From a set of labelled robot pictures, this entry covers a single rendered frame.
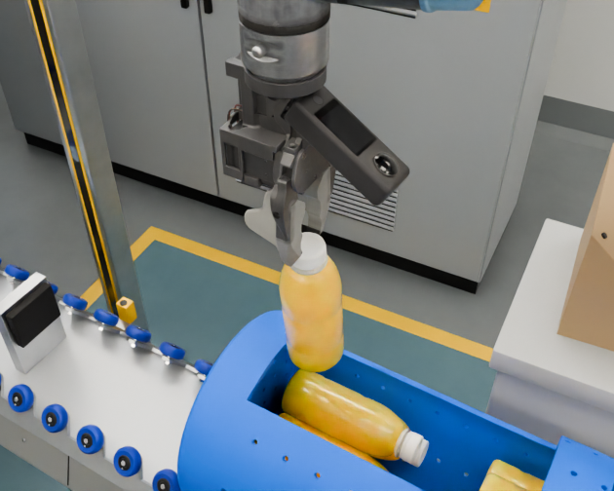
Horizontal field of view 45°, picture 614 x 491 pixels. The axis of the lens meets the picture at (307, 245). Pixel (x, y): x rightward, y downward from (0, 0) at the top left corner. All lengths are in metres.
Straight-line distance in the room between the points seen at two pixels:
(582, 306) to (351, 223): 1.72
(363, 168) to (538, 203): 2.62
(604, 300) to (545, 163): 2.44
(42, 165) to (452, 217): 1.87
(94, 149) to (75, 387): 0.46
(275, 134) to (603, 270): 0.52
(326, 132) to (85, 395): 0.81
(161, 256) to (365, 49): 1.15
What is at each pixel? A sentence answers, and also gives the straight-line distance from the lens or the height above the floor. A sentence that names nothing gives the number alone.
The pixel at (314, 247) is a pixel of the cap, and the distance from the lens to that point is 0.75.
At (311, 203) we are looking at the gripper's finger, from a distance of 0.74.
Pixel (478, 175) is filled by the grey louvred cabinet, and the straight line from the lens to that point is 2.39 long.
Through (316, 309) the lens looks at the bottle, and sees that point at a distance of 0.78.
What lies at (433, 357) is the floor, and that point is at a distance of 2.54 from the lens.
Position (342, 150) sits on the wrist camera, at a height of 1.59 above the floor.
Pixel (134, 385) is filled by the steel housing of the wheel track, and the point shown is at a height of 0.93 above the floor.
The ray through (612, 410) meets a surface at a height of 1.12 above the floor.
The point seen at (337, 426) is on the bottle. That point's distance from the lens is 1.00.
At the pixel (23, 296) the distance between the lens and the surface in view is 1.29.
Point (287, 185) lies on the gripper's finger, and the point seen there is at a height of 1.55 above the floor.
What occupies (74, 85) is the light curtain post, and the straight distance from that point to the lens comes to 1.41.
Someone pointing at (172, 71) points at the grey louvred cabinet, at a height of 0.62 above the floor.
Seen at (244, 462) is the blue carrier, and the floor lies 1.18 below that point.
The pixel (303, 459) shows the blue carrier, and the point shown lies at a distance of 0.88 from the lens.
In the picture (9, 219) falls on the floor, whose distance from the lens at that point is 3.23.
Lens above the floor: 1.95
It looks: 43 degrees down
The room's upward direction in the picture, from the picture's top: straight up
